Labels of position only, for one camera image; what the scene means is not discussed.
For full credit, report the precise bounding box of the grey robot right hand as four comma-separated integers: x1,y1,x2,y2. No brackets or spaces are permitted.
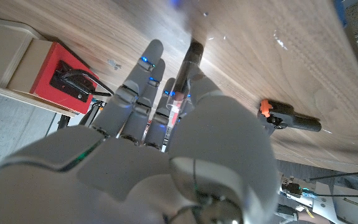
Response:
0,39,279,224

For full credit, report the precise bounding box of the black capped lipstick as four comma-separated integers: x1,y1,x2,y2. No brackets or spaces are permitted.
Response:
165,39,205,127

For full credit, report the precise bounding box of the wooden box with red drawer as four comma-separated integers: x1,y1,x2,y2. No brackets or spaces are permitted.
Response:
0,16,115,118

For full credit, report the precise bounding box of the black clamp pliers orange tip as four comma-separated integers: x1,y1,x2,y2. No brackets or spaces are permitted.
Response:
257,98,323,138

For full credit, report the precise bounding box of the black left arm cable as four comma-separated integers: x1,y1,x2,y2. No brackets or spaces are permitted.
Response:
306,170,358,182

